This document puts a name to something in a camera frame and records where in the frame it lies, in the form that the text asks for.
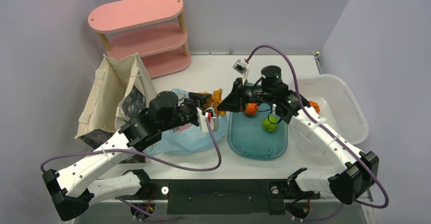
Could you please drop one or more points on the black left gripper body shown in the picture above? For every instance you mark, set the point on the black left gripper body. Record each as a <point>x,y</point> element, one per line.
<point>187,113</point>

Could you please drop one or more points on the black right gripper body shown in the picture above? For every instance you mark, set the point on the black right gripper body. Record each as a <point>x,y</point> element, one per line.
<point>254,94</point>

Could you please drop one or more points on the yellow-orange bumpy food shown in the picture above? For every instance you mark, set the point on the yellow-orange bumpy food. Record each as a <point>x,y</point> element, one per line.
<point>213,100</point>

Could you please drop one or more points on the orange mandarin fruit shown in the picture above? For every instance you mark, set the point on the orange mandarin fruit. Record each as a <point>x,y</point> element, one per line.
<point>251,109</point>

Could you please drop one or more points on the light blue plastic grocery bag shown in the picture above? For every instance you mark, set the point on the light blue plastic grocery bag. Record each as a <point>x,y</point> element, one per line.
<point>187,139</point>

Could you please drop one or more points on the green round fruit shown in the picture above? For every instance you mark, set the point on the green round fruit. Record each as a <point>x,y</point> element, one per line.
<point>270,123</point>

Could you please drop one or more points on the small orange pumpkin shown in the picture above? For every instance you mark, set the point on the small orange pumpkin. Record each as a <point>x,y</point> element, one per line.
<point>315,106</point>

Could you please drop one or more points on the beige canvas tote bag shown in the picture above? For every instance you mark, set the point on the beige canvas tote bag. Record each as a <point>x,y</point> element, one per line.
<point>120,91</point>

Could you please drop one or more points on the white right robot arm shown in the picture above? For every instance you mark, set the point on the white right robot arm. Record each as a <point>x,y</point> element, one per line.
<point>354,170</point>

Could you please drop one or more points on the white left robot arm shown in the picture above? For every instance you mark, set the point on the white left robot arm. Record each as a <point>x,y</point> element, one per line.
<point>74,188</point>

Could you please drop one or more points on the teal transparent plastic tub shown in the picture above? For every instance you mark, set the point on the teal transparent plastic tub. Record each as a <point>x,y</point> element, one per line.
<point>247,138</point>

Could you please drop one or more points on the white plastic basket tub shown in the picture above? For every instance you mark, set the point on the white plastic basket tub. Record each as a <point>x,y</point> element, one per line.
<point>337,104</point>

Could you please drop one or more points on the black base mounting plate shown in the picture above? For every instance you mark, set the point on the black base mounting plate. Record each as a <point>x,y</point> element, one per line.
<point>227,196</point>

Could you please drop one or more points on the pink three-tier shelf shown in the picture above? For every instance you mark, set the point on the pink three-tier shelf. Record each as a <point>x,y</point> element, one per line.
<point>154,29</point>

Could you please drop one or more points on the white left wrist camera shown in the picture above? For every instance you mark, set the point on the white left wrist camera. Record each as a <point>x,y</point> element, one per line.
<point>207,120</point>

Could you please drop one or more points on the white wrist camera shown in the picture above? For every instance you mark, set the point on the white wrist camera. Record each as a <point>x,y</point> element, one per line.
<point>207,120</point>
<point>242,66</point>

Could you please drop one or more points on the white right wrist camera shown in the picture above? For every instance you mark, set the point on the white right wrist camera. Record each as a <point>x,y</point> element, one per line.
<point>242,66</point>

